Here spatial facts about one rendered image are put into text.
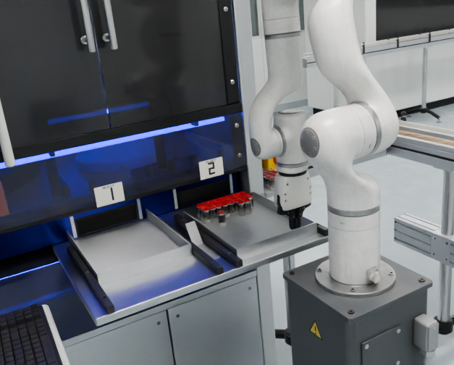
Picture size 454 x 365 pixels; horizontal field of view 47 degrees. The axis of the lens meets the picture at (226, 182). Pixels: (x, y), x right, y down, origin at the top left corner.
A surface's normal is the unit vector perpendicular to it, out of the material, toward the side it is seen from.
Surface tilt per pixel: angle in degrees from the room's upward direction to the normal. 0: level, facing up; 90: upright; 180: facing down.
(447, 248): 90
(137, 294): 0
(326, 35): 82
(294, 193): 93
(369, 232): 90
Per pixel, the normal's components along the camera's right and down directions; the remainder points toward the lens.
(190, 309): 0.48, 0.24
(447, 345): -0.10, -0.94
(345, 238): -0.48, 0.33
